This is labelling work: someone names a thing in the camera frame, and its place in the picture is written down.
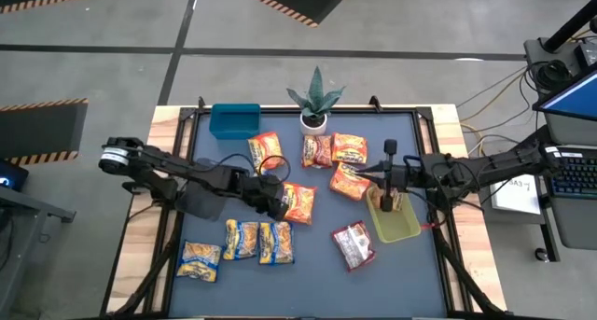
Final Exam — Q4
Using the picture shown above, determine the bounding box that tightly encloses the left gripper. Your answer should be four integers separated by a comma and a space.
242, 173, 290, 221

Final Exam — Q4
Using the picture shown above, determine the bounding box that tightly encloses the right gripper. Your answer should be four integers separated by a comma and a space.
356, 138, 434, 214

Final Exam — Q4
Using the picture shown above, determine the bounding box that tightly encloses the orange chicken noodle pack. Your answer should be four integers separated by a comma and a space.
328, 161, 373, 202
246, 132, 286, 175
330, 132, 369, 166
279, 181, 319, 227

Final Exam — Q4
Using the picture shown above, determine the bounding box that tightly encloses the blue soy sauce noodle pack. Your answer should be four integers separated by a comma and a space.
222, 217, 260, 262
257, 220, 296, 267
175, 239, 223, 285

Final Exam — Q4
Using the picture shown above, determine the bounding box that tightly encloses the yellow-green plastic bin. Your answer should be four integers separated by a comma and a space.
365, 183, 423, 244

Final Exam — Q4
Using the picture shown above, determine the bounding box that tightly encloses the snake plant in white pot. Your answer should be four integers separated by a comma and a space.
285, 65, 347, 137

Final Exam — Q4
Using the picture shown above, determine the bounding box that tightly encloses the blue-grey table mat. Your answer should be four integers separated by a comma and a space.
167, 110, 449, 319

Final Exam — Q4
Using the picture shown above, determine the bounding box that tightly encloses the teal plastic bin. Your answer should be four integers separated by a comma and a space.
208, 103, 262, 141

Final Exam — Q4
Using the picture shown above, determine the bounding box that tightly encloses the white paper sign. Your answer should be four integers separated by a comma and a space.
488, 173, 543, 217

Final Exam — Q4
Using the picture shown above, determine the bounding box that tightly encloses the black backlit keyboard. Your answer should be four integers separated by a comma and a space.
548, 146, 597, 201

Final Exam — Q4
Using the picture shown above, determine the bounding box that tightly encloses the grey equipment box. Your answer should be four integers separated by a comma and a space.
522, 35, 587, 81

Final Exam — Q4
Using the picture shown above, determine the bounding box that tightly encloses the grey computer cart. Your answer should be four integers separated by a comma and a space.
531, 112, 597, 264

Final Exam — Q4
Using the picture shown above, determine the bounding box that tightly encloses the computer monitor with blue screen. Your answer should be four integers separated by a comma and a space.
533, 67, 597, 122

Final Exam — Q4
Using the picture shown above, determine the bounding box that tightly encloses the grey metal desk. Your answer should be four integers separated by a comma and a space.
0, 184, 77, 320

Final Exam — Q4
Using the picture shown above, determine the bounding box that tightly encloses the black computer tower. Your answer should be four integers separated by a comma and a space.
0, 159, 30, 194

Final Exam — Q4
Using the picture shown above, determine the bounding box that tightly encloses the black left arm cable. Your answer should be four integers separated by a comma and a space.
200, 152, 292, 186

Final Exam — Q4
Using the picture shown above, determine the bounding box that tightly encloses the coiled black cable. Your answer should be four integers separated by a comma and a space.
531, 58, 577, 95

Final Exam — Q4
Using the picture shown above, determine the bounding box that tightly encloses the black camera stand pole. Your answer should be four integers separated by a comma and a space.
542, 0, 597, 54

